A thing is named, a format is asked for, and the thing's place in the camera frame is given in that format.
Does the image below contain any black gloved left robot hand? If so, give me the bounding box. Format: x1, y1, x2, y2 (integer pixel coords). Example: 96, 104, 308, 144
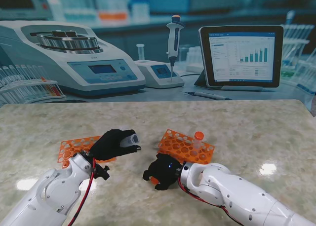
88, 129, 143, 161

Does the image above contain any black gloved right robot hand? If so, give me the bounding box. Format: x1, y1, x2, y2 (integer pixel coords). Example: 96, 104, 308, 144
142, 153, 186, 191

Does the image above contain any clear plastic test tube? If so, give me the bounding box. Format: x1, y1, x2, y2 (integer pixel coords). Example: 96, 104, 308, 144
193, 138, 204, 153
120, 133, 140, 148

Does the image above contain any orange test tube rack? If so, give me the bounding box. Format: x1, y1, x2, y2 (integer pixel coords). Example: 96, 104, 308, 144
58, 136, 117, 167
157, 129, 215, 165

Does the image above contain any printed laboratory backdrop banner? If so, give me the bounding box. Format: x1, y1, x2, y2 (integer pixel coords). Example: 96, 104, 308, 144
0, 0, 316, 117

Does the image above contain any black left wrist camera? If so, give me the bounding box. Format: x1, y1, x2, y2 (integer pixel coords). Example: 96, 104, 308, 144
93, 164, 111, 181

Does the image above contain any red black right arm cable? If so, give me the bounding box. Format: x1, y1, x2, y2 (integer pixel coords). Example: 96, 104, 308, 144
177, 179, 244, 226

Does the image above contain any red black arm cable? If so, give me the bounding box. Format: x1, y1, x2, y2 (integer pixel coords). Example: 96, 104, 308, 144
66, 157, 97, 226
177, 179, 244, 226

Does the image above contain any red black left arm cable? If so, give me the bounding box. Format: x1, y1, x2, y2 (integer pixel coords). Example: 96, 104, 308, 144
66, 157, 97, 226

